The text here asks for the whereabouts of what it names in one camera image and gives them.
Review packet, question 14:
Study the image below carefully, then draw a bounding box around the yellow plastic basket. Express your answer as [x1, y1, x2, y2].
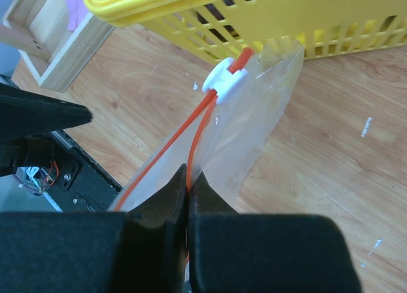
[83, 0, 406, 64]

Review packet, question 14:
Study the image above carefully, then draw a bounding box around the clear zip top bag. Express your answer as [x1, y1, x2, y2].
[110, 37, 304, 211]

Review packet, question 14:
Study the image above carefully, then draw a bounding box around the wooden clothes rack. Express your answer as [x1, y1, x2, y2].
[1, 0, 113, 92]

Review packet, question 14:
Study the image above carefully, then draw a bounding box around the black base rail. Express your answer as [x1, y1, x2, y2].
[15, 129, 124, 213]

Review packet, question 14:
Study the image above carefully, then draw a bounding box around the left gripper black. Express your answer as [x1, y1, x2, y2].
[1, 84, 92, 177]

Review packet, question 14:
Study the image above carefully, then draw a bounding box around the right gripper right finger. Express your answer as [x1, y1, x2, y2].
[189, 175, 361, 292]

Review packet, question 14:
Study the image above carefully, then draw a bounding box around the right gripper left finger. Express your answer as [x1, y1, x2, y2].
[1, 165, 188, 292]

